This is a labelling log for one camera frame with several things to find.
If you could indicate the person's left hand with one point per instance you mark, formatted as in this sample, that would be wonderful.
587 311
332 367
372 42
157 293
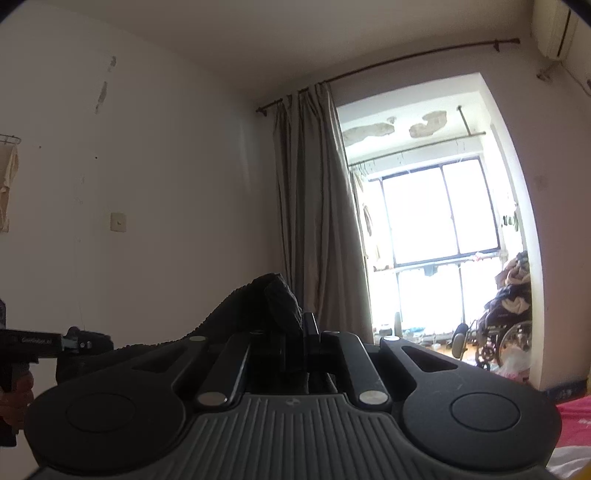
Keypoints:
16 401

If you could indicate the pile of clothes on wheelchair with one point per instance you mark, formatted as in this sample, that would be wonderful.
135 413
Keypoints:
512 286

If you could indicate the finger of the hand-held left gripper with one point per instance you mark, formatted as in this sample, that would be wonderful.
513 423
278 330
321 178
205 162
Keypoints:
90 344

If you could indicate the balcony drying rod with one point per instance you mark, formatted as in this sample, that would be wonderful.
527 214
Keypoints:
468 124

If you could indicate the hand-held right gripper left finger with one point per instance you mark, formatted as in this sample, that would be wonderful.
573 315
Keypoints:
231 369

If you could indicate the hanging beige cloth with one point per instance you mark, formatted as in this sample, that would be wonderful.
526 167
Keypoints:
9 184

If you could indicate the pink floral blanket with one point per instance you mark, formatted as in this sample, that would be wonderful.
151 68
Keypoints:
575 424

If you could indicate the beige wall socket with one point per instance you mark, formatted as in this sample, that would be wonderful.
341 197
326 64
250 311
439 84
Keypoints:
118 222

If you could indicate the white air conditioner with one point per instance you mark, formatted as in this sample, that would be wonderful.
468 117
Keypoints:
561 32

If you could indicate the black knit garment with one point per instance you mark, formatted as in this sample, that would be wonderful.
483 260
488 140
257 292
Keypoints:
258 300

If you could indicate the white plastic bag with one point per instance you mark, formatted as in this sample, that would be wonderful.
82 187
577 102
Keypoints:
515 364

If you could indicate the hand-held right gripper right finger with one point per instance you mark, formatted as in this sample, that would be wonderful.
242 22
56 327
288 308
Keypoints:
355 364

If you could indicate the balcony window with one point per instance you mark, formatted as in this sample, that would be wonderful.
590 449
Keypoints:
438 212

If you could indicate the grey-brown curtain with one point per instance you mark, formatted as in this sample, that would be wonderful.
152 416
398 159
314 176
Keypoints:
314 207

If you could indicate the dark curtain rod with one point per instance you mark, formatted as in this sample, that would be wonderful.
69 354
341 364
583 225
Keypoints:
392 62

